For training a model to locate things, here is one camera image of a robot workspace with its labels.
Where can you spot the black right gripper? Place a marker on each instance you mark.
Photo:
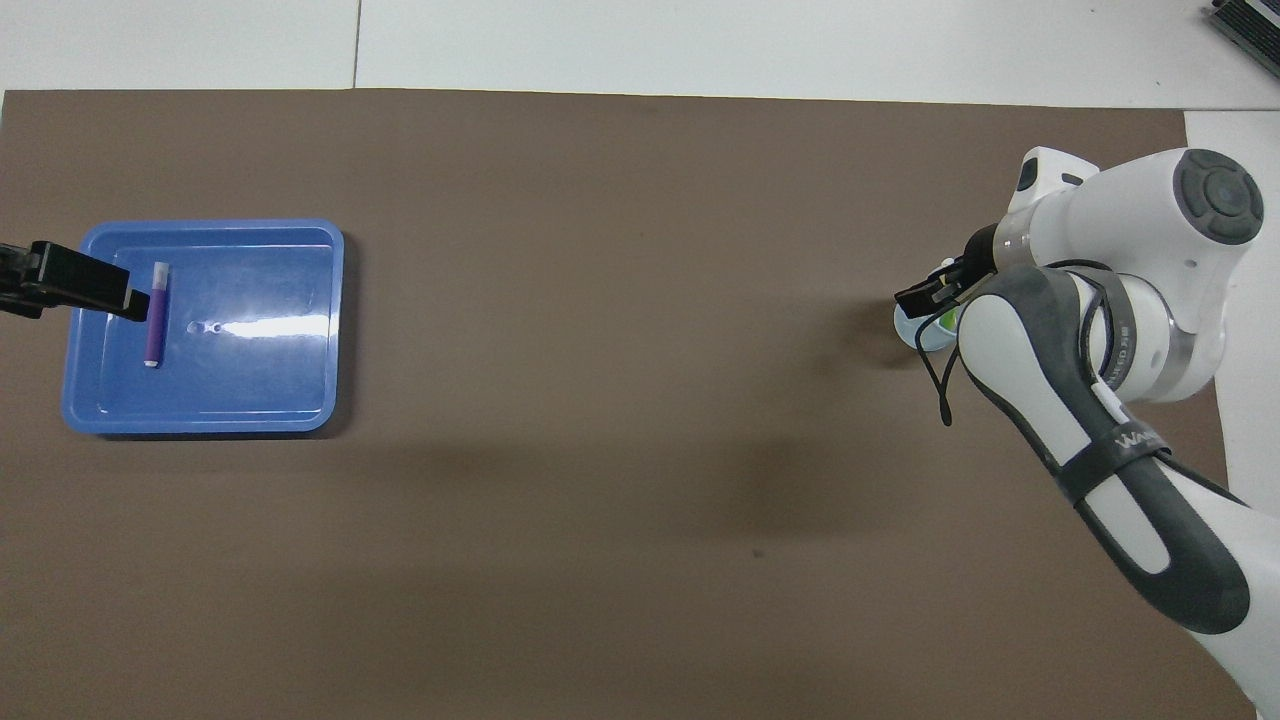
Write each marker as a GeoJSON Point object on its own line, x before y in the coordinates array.
{"type": "Point", "coordinates": [980, 255]}

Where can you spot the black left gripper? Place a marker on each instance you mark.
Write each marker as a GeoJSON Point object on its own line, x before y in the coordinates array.
{"type": "Point", "coordinates": [15, 280]}

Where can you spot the green pen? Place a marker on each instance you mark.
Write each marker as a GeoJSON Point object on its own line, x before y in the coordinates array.
{"type": "Point", "coordinates": [948, 322]}

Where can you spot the purple pen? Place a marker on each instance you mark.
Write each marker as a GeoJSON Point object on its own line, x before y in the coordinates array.
{"type": "Point", "coordinates": [155, 320]}

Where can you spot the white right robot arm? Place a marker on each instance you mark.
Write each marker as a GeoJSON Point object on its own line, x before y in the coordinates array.
{"type": "Point", "coordinates": [1130, 230]}

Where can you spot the blue plastic tray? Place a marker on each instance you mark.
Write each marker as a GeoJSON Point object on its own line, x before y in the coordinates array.
{"type": "Point", "coordinates": [250, 380]}

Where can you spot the clear plastic cup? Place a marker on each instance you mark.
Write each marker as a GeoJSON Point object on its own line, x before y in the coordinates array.
{"type": "Point", "coordinates": [915, 335]}

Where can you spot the brown table mat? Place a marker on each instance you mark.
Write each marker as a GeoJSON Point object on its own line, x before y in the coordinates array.
{"type": "Point", "coordinates": [600, 400]}

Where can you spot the grey ribbed device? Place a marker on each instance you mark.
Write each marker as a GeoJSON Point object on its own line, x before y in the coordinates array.
{"type": "Point", "coordinates": [1250, 25]}

